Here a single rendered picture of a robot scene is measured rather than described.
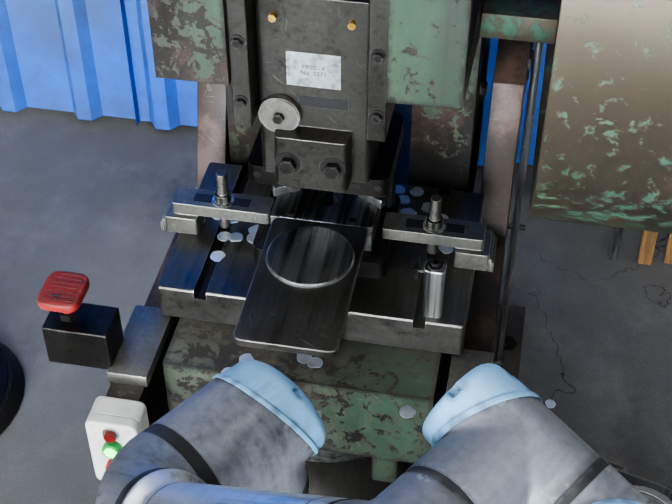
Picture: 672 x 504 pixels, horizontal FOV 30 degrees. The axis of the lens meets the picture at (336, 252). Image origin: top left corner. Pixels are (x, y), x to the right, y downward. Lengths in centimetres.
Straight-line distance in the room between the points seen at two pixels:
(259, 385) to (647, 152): 43
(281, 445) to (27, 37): 224
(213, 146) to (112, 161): 114
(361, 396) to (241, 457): 64
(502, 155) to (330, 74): 51
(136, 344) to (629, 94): 91
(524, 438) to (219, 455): 37
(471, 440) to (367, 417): 96
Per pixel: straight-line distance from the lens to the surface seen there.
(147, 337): 184
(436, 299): 173
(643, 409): 264
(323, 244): 175
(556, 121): 120
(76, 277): 177
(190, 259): 186
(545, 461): 84
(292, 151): 164
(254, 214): 185
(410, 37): 149
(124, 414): 176
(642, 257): 294
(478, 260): 183
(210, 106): 208
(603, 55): 115
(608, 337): 277
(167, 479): 107
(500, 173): 203
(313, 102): 162
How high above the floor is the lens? 196
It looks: 42 degrees down
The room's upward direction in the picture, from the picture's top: straight up
